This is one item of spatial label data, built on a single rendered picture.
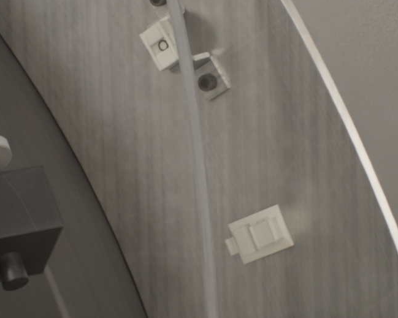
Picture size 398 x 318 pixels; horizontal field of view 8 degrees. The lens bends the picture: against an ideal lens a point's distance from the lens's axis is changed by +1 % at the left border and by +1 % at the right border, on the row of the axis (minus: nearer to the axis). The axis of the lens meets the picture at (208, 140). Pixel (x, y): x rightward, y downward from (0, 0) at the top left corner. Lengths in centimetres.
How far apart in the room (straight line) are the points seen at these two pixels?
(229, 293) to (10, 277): 17
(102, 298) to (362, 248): 10
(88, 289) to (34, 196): 15
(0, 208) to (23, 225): 1
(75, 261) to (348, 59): 12
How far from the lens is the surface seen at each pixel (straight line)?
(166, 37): 101
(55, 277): 102
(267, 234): 101
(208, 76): 102
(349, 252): 101
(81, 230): 104
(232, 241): 102
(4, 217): 88
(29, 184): 89
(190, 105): 99
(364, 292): 101
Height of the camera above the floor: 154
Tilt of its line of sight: 9 degrees down
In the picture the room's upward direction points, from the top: 2 degrees counter-clockwise
